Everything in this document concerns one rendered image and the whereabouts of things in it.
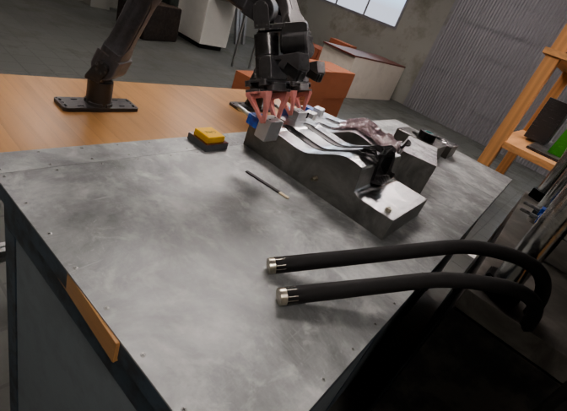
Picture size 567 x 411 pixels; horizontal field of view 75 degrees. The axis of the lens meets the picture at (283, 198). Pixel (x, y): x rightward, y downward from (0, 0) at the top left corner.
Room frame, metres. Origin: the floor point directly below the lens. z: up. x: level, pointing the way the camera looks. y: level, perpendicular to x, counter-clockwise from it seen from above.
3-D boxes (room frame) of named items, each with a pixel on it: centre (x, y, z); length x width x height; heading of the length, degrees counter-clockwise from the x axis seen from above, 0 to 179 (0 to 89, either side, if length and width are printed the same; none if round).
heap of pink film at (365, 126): (1.38, -0.21, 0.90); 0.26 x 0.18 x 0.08; 78
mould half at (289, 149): (1.04, -0.11, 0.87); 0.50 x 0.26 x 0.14; 60
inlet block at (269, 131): (0.91, 0.14, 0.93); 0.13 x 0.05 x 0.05; 61
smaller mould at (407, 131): (1.74, -0.49, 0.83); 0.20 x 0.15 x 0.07; 60
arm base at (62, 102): (0.92, 0.56, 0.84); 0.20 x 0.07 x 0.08; 148
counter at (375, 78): (7.46, -0.48, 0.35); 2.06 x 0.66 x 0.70; 148
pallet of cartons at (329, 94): (4.00, 0.34, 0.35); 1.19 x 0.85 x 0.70; 151
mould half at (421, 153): (1.39, -0.21, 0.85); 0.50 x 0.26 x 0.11; 78
